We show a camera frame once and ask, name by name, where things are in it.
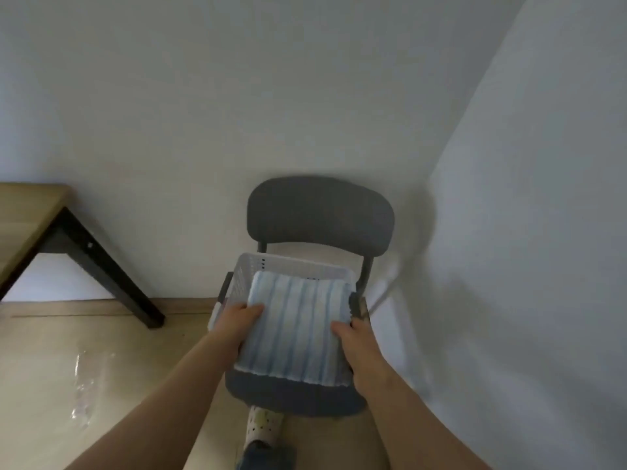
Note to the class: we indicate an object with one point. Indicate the grey chair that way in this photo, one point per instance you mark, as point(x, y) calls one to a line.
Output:
point(318, 215)

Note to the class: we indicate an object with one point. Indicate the light blue striped towel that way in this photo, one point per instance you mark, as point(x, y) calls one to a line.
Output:
point(294, 327)

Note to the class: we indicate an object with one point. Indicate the wooden table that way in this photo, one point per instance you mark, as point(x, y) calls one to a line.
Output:
point(24, 205)

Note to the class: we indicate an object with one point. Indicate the person's left forearm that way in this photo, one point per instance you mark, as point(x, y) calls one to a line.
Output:
point(157, 420)

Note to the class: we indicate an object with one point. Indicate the clear plastic wrap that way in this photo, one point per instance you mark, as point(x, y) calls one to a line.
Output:
point(88, 386)

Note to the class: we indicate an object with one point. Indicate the person's grey slipper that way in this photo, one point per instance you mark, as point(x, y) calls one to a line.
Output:
point(264, 460)

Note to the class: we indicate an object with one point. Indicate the white plastic basket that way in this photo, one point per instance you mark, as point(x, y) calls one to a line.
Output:
point(274, 264)

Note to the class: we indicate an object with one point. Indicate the person's right hand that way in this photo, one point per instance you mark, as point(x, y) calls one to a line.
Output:
point(365, 362)

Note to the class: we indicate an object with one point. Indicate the person's left hand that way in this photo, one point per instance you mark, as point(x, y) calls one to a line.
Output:
point(235, 327)

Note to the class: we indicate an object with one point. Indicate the person's light trousers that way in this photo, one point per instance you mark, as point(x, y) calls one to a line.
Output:
point(264, 425)

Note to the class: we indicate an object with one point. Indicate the person's right forearm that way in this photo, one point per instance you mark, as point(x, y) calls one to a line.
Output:
point(421, 430)

